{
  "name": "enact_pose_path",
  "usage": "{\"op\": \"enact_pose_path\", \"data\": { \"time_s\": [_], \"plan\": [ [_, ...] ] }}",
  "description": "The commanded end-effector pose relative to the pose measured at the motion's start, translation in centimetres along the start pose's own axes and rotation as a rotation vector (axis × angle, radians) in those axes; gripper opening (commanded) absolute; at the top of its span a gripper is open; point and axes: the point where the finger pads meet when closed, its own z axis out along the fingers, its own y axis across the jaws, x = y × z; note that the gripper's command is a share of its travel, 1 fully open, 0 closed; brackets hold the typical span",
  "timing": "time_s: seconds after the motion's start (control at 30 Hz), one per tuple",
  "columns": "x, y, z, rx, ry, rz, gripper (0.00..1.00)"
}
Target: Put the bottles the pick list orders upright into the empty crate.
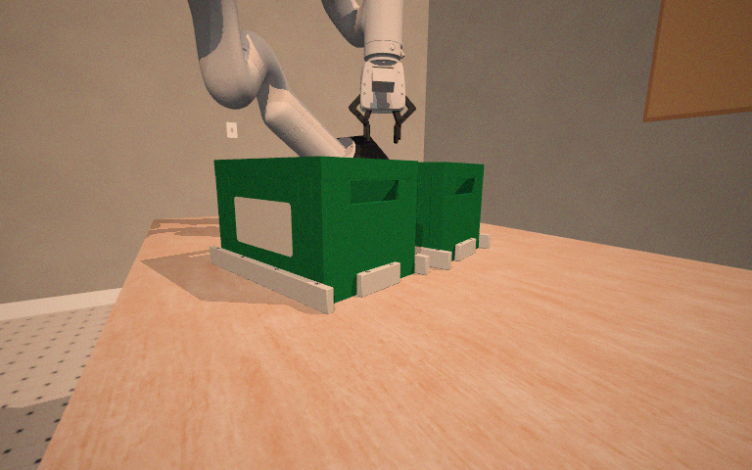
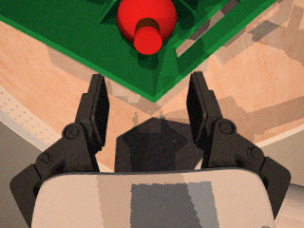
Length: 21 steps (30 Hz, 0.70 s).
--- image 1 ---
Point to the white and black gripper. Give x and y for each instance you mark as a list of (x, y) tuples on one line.
[(382, 102)]

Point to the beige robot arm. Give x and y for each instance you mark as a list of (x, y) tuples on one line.
[(234, 83)]

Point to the green crate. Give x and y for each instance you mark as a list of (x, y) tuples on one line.
[(448, 204), (323, 218)]

